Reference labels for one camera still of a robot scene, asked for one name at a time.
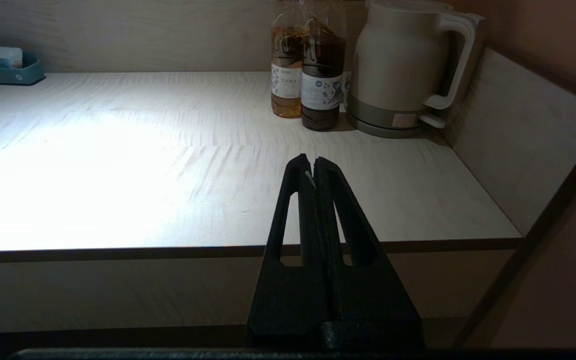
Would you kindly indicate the amber tea bottle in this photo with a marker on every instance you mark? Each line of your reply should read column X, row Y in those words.
column 287, row 80

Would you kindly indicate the small blue-grey tray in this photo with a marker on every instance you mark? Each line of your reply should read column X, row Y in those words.
column 13, row 76

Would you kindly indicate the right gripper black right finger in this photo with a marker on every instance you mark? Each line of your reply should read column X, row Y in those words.
column 368, row 305

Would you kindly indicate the dark tea bottle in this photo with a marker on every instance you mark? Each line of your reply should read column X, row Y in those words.
column 322, row 85

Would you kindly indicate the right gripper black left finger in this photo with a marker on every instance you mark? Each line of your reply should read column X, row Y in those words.
column 288, row 300

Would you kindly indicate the grey kettle base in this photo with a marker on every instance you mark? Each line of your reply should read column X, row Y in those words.
column 383, row 122

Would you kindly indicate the white electric kettle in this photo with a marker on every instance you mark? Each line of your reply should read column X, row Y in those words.
column 398, row 60

